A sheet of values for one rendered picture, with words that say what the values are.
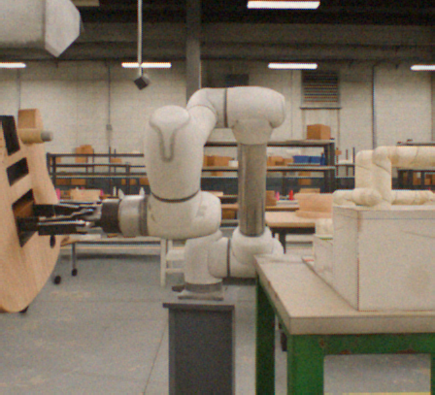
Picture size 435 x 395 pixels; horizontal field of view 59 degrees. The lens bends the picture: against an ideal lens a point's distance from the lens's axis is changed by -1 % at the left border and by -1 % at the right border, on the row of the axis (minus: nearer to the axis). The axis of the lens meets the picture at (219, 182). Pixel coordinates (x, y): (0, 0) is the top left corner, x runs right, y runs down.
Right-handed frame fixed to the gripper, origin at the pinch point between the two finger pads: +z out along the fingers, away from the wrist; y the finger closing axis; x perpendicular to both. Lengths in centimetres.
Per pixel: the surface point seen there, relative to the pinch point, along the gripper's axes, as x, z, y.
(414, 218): 7, -74, -19
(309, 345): -13, -55, -26
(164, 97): -83, 97, 1132
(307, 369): -17, -55, -27
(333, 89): -62, -425, 1133
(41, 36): 36.4, -9.8, -4.7
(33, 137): 16.7, -2.0, 3.6
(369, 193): 10, -67, -15
